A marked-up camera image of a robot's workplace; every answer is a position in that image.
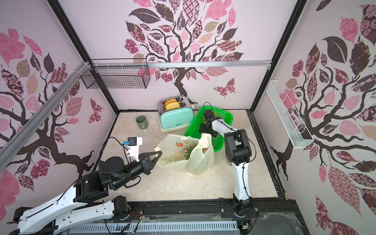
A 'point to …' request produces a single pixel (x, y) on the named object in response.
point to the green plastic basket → (196, 119)
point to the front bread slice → (172, 105)
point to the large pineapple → (189, 150)
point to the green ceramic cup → (142, 122)
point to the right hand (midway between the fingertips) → (206, 132)
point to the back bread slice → (170, 100)
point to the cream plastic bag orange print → (181, 153)
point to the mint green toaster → (176, 120)
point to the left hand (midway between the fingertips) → (161, 157)
